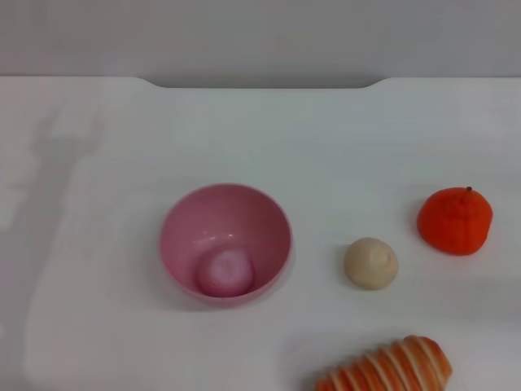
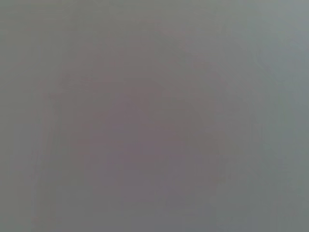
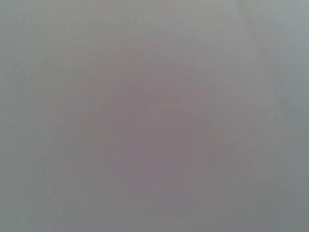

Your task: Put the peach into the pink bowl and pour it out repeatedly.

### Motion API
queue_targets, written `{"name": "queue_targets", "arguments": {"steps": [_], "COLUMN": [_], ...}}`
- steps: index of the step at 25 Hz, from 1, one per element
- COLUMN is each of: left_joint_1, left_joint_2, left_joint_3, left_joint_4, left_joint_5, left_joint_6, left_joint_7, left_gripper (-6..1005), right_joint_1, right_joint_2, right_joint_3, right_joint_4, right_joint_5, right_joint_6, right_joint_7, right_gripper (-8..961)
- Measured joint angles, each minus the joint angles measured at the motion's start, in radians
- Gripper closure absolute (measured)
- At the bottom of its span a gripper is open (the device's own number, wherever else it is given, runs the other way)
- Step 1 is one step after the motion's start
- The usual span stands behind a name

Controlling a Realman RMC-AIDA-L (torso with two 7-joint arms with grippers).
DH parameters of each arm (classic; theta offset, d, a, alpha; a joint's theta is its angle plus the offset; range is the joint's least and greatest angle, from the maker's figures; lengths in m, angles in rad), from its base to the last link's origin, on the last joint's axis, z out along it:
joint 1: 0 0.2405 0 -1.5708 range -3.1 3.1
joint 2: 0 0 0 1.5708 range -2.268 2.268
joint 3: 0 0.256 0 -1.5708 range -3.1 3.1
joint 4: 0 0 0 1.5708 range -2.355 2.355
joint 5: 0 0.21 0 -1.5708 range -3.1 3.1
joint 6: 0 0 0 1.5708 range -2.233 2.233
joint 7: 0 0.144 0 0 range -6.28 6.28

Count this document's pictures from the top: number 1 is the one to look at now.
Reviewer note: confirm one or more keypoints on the pink plastic bowl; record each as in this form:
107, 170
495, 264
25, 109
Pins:
211, 228

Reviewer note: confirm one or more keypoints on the orange white striped bread toy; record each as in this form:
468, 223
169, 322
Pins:
386, 364

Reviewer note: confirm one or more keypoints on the pink peach toy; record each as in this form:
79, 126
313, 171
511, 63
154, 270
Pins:
226, 273

